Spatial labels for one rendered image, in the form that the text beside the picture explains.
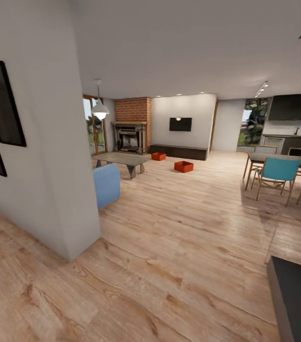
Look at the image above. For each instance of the storage box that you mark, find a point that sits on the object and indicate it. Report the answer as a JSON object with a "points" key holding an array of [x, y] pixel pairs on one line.
{"points": [[183, 166], [158, 156]]}

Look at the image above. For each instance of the cabinet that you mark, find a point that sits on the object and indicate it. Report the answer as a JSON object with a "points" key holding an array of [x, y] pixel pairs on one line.
{"points": [[180, 151], [284, 108]]}

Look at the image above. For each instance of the coffee table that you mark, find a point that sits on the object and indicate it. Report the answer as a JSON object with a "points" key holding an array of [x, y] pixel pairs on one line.
{"points": [[130, 161]]}

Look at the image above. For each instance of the wall mounted tv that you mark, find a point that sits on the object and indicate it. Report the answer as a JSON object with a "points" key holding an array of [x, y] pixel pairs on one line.
{"points": [[180, 124]]}

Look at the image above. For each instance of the door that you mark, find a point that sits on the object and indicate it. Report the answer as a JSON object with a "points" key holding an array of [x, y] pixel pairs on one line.
{"points": [[95, 127]]}

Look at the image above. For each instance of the wood fireplace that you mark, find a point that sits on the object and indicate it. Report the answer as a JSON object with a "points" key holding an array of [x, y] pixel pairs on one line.
{"points": [[130, 138]]}

